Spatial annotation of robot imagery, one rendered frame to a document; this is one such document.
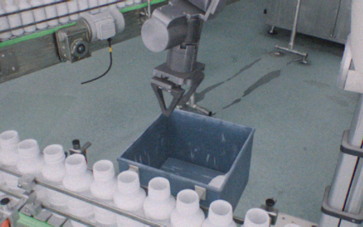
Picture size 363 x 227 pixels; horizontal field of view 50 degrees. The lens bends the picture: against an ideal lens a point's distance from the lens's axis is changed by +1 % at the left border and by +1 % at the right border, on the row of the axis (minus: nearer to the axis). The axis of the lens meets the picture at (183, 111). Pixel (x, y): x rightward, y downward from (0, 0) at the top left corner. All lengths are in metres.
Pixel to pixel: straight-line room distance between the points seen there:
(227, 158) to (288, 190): 1.17
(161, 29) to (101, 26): 1.29
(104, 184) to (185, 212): 0.17
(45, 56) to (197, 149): 0.96
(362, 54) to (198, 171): 0.66
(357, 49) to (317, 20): 3.37
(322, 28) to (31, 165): 3.88
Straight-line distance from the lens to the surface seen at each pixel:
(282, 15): 4.63
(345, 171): 1.31
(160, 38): 0.65
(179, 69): 0.73
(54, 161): 0.81
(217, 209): 0.68
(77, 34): 1.93
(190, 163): 1.42
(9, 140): 0.88
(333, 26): 4.38
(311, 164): 2.71
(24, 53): 1.95
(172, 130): 1.37
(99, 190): 0.76
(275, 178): 2.54
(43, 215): 0.92
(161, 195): 0.69
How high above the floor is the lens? 1.63
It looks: 32 degrees down
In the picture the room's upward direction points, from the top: straight up
